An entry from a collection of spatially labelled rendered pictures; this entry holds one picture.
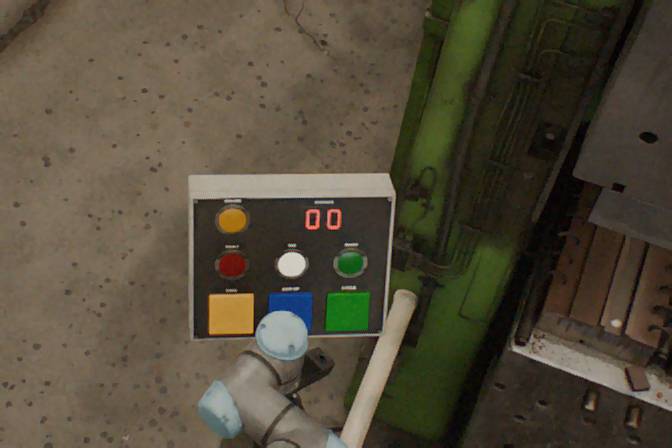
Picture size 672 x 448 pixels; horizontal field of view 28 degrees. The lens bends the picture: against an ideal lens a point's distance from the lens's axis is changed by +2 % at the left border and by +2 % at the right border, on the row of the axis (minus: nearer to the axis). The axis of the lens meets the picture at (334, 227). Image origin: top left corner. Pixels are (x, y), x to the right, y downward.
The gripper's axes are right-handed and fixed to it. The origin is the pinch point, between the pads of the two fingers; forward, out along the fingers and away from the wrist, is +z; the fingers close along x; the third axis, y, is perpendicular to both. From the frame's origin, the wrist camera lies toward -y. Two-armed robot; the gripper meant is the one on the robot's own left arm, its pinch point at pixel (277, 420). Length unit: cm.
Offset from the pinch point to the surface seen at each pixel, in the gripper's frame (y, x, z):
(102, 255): -32, -91, 93
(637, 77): -47, 15, -68
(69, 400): 0, -64, 93
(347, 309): -20.1, -4.5, -8.2
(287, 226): -17.5, -18.0, -21.6
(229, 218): -10.5, -24.7, -23.4
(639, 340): -55, 33, -6
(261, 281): -11.0, -16.7, -12.6
